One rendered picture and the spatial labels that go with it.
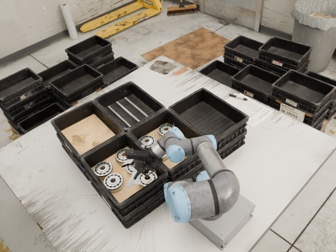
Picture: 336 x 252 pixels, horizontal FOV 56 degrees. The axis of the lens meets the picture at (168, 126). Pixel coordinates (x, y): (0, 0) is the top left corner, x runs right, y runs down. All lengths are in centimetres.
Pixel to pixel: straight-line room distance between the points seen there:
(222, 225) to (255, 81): 182
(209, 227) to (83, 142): 90
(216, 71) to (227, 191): 249
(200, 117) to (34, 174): 108
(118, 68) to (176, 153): 217
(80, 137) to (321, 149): 147
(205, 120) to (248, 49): 173
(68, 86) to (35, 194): 137
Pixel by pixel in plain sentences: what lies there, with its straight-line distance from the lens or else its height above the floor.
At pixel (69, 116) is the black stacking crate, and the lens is 209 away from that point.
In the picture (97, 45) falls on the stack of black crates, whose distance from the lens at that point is 367.
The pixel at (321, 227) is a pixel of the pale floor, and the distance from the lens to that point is 265.
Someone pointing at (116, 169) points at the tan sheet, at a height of 83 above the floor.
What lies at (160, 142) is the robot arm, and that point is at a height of 113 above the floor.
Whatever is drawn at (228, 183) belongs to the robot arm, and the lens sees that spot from 104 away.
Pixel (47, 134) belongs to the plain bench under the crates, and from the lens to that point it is 234.
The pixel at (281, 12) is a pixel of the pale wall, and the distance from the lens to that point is 452.
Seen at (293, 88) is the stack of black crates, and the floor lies 49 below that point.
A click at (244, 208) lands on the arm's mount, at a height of 81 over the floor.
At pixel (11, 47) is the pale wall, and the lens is 485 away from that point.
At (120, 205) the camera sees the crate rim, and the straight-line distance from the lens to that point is 153.
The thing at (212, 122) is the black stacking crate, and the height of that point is 83.
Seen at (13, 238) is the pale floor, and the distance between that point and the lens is 281.
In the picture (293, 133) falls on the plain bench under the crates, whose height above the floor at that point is 70.
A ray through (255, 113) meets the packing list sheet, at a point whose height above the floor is 70.
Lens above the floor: 219
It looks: 44 degrees down
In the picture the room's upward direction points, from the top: 6 degrees counter-clockwise
